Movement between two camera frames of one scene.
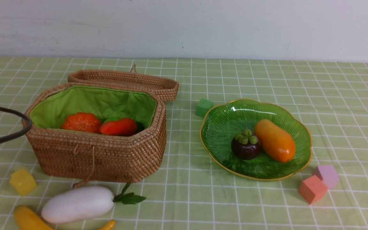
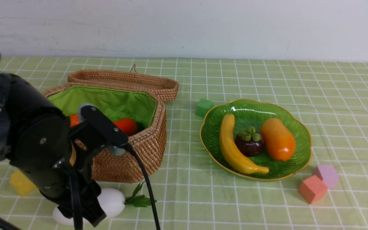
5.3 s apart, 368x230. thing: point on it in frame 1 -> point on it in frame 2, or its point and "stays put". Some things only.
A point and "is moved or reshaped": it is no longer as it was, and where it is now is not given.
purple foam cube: [327, 173] stays put
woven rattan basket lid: [168, 88] stays put
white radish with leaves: [78, 203] is moved or reshaped
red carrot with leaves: [124, 126] stays put
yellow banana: [27, 219] -> [233, 156]
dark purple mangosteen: [245, 146] is moved or reshaped
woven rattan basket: [96, 157] stays put
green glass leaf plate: [218, 131] stays put
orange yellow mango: [278, 144] is moved or reshaped
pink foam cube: [313, 189] stays put
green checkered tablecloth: [345, 99] stays put
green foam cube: [204, 106] stays put
